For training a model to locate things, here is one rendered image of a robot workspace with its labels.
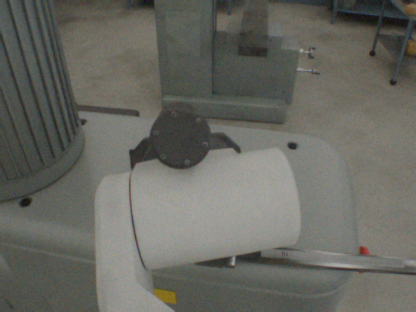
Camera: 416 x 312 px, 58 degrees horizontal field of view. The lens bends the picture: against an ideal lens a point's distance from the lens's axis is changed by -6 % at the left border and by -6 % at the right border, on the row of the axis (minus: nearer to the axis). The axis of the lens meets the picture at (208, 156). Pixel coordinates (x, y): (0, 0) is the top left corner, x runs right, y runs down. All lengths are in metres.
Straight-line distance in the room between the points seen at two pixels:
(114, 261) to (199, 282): 0.24
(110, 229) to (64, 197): 0.28
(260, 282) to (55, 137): 0.30
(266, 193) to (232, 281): 0.22
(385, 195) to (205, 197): 3.20
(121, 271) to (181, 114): 0.09
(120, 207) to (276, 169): 0.09
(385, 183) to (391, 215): 0.36
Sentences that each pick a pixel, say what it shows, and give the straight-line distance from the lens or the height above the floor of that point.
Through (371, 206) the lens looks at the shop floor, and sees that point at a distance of 3.27.
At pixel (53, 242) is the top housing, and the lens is 0.48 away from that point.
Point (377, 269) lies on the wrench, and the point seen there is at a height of 1.90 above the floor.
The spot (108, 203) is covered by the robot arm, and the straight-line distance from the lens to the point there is 0.23.
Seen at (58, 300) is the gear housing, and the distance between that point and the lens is 0.63.
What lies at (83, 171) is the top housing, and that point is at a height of 1.89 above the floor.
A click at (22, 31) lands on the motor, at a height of 2.09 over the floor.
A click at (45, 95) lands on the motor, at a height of 2.00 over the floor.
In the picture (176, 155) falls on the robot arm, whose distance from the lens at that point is 0.22.
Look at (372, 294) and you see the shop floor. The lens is 2.77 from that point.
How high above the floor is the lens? 2.23
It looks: 40 degrees down
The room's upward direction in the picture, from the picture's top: straight up
